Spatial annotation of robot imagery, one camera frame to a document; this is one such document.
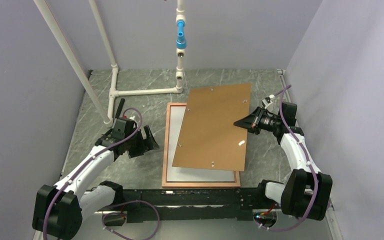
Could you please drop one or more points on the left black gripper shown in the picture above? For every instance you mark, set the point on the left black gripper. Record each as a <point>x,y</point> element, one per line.
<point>146,144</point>

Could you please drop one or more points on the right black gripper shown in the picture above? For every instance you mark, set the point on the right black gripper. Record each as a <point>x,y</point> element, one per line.
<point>252,121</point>

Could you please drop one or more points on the brown backing board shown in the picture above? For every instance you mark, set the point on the brown backing board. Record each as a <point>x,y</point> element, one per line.
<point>208,138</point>

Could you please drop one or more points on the orange wooden picture frame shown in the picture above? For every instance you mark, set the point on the orange wooden picture frame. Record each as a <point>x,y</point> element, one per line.
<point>165,149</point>

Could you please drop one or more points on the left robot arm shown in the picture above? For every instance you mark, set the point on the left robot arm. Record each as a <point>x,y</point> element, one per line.
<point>79,182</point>

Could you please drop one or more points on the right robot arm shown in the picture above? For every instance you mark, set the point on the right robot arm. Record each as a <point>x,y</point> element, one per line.
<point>307,191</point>

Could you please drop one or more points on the white PVC pipe stand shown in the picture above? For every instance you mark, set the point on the white PVC pipe stand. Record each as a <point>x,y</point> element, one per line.
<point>107,115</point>

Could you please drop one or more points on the blue pipe fitting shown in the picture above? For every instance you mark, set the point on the blue pipe fitting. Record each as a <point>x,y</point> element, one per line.
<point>181,42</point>

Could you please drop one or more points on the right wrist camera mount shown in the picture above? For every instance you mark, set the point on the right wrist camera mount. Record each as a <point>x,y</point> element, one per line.
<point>268,102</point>

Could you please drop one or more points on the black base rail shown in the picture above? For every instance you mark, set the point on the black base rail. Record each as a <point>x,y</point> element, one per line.
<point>175,204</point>

